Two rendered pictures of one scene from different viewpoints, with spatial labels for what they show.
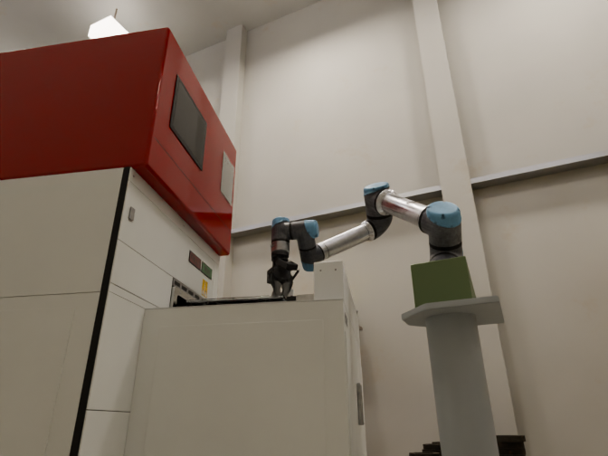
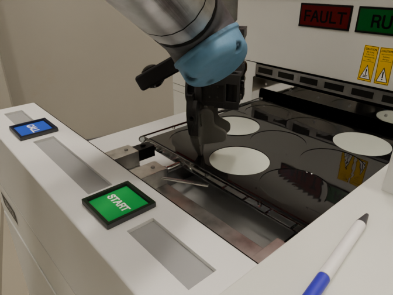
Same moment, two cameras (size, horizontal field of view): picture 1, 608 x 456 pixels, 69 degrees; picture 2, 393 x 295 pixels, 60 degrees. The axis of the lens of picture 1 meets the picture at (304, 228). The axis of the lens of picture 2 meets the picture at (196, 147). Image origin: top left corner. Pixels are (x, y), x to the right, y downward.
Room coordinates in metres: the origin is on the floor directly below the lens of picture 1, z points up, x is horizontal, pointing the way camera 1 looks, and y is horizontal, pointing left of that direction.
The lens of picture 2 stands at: (1.97, -0.32, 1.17)
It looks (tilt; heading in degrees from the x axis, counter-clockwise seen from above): 26 degrees down; 129
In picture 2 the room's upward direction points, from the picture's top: straight up
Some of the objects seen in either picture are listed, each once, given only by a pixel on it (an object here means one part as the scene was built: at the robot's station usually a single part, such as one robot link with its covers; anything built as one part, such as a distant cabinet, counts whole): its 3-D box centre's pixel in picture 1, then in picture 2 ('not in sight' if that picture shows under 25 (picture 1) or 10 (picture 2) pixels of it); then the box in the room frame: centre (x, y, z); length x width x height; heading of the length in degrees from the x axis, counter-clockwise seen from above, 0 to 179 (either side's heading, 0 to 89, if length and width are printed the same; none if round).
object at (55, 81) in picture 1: (122, 164); not in sight; (1.62, 0.79, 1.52); 0.81 x 0.75 x 0.60; 170
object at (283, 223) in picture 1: (280, 231); not in sight; (1.66, 0.09, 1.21); 0.09 x 0.08 x 0.11; 77
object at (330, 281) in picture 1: (337, 303); (77, 206); (1.60, -0.12, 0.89); 0.55 x 0.09 x 0.14; 170
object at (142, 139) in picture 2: not in sight; (206, 175); (1.69, 0.05, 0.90); 0.38 x 0.01 x 0.01; 170
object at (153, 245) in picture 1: (176, 269); (273, 46); (1.57, 0.48, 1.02); 0.81 x 0.03 x 0.40; 170
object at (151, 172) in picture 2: not in sight; (140, 179); (1.62, -0.03, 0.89); 0.08 x 0.03 x 0.03; 80
